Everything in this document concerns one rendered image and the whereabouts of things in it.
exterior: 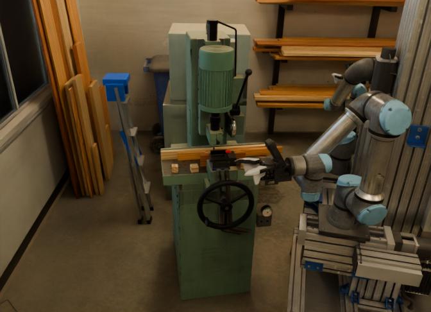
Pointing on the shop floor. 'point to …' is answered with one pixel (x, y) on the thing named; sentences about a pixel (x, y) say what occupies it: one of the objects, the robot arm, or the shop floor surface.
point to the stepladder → (129, 140)
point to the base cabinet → (211, 250)
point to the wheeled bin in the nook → (159, 61)
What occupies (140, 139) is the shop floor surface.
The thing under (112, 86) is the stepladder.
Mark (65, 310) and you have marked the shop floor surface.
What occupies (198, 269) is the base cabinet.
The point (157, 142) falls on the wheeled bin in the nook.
